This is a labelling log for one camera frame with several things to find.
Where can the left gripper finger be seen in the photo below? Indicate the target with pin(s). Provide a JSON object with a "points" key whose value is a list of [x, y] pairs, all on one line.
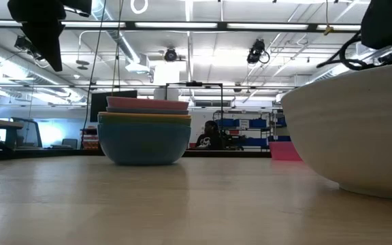
{"points": [[48, 41]]}

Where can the white bowl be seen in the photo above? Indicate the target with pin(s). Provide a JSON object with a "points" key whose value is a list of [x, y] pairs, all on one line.
{"points": [[359, 136]]}

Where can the pink bowl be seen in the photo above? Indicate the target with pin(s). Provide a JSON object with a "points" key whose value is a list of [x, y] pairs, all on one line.
{"points": [[148, 103]]}

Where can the orange bowl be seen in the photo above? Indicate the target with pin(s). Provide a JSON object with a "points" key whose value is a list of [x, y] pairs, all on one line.
{"points": [[145, 115]]}

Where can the teal translucent bowl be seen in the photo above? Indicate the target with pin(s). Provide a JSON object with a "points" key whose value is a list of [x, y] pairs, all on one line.
{"points": [[145, 146]]}

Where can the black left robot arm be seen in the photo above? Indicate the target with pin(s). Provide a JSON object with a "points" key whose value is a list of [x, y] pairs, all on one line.
{"points": [[78, 7]]}

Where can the black ceiling spotlight cluster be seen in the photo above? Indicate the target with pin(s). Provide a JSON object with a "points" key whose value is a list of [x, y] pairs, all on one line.
{"points": [[24, 43]]}

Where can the yellow hanging tag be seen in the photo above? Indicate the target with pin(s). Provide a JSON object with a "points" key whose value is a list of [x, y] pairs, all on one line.
{"points": [[328, 30]]}

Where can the black monitor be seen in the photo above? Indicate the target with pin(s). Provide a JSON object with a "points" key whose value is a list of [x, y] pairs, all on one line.
{"points": [[99, 105]]}

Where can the red bin rack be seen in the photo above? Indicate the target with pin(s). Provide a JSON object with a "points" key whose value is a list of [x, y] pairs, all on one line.
{"points": [[90, 140]]}

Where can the blue bin shelving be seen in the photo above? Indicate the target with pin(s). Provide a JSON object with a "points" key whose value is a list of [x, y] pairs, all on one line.
{"points": [[254, 123]]}

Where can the person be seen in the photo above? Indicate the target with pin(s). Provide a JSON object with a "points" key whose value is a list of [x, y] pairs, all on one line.
{"points": [[209, 136]]}

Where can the silver ceiling duct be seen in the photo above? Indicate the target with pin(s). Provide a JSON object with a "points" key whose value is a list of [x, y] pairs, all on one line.
{"points": [[128, 51]]}

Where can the black ceiling camera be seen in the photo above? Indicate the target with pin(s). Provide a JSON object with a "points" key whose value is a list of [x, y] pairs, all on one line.
{"points": [[170, 54]]}

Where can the thin black stand frame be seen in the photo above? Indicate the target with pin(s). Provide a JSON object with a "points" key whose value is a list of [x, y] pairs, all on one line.
{"points": [[182, 83]]}

